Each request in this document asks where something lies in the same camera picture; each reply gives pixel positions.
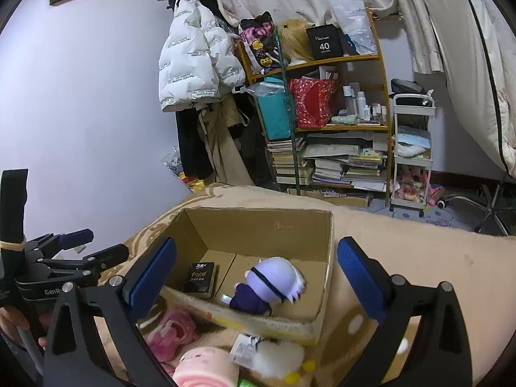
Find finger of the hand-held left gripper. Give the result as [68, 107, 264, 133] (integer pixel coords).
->
[39, 243, 130, 275]
[25, 228, 94, 257]

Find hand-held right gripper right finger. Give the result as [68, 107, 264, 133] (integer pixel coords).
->
[336, 236, 473, 387]

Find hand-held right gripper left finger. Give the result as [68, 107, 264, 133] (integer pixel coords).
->
[42, 237, 178, 387]

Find black tissue pack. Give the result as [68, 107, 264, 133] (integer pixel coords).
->
[182, 262, 218, 299]

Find pink plastic packet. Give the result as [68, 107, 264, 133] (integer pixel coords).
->
[145, 308, 200, 363]

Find cardboard box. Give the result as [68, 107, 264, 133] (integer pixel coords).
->
[159, 207, 335, 347]

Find white fluffy plush toy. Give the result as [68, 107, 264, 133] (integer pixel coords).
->
[230, 332, 317, 383]

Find person's left hand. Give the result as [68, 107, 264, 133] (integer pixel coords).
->
[0, 305, 32, 345]

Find beige patterned blanket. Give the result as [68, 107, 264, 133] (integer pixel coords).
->
[94, 183, 516, 387]

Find flat cardboard carton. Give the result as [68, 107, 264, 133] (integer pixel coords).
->
[287, 187, 373, 208]

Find printed floor mat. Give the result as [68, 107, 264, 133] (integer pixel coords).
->
[371, 202, 484, 231]

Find pink toys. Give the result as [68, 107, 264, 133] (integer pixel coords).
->
[397, 169, 430, 202]

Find clear plastic shopping bag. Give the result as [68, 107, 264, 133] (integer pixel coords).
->
[161, 147, 186, 176]

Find stack of books and papers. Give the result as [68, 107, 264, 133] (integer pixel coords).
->
[302, 131, 390, 192]

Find pink floor toy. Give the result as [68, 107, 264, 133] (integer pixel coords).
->
[427, 183, 448, 208]

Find stack of old books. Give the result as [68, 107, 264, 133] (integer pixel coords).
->
[266, 137, 315, 188]

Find black trousers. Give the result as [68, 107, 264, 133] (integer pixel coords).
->
[175, 101, 214, 180]

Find beige trench coat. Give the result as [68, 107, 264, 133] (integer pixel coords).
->
[202, 97, 259, 186]

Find office chair base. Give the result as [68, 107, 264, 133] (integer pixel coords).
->
[447, 173, 512, 236]

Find black hanging garment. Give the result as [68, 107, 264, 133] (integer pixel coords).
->
[238, 89, 279, 190]

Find thin green pole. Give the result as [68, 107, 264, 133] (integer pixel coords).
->
[276, 24, 301, 196]

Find group of cosmetic bottles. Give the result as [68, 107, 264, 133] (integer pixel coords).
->
[342, 84, 388, 122]

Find white trolley cart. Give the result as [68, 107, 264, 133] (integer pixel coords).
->
[389, 91, 438, 218]

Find red patterned bag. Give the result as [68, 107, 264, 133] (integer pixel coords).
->
[289, 77, 339, 130]

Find teal bag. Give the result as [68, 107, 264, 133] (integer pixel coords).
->
[256, 76, 293, 141]

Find black bag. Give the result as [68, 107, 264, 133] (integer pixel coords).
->
[390, 78, 426, 96]

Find small clear plastic bag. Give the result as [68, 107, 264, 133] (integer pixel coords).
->
[244, 81, 285, 97]

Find white puffer jacket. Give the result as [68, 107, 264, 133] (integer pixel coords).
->
[158, 0, 246, 113]

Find wooden shelf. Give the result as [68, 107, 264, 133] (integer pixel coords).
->
[236, 8, 393, 208]

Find black box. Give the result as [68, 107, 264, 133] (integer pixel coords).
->
[305, 24, 344, 59]

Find blonde wig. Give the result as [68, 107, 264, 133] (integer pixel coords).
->
[278, 19, 317, 65]

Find purple printed tote bag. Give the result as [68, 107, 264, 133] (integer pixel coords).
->
[239, 11, 285, 75]

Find large clear plastic bag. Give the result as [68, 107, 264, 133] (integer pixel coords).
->
[326, 0, 380, 55]

